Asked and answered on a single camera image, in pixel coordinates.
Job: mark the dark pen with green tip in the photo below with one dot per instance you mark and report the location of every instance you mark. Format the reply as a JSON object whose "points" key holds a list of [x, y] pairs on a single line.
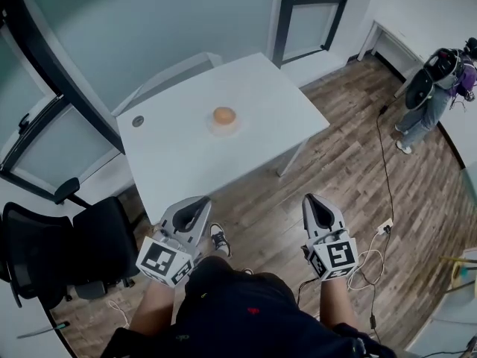
{"points": [[56, 327]]}

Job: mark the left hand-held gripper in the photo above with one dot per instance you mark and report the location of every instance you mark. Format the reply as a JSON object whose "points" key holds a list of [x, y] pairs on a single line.
{"points": [[164, 261]]}

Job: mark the black office chair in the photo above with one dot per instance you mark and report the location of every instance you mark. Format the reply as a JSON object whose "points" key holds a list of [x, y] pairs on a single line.
{"points": [[100, 237]]}

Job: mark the black window frame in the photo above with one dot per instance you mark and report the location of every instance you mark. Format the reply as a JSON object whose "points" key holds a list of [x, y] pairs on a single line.
{"points": [[281, 21], [74, 80]]}

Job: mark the white table leg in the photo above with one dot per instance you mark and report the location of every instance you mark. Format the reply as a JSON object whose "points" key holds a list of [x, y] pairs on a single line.
{"points": [[292, 159]]}

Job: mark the person's black shirt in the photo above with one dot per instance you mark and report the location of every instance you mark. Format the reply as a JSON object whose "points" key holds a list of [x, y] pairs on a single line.
{"points": [[242, 319]]}

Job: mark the yellow cleaning tool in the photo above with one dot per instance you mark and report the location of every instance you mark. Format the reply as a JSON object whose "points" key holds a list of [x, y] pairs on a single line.
{"points": [[456, 270]]}

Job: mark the person's right forearm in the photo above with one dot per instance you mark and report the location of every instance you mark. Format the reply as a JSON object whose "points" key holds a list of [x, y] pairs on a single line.
{"points": [[339, 304]]}

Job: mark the person's left forearm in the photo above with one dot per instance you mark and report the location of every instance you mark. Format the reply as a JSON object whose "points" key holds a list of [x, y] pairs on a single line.
{"points": [[153, 308]]}

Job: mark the white power strip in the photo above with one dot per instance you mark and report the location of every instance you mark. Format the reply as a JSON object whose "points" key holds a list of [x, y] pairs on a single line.
{"points": [[384, 226]]}

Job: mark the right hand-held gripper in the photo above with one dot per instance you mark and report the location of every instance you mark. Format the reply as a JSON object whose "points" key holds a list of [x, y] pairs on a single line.
{"points": [[335, 257]]}

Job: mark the orange fruit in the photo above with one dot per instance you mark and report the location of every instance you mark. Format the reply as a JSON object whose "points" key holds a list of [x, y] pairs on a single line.
{"points": [[224, 115]]}

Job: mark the person's left white shoe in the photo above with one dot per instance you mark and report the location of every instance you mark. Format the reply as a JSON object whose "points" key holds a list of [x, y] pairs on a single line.
{"points": [[220, 239]]}

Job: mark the white corner desk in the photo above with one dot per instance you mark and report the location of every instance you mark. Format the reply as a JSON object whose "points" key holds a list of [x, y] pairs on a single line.
{"points": [[395, 41]]}

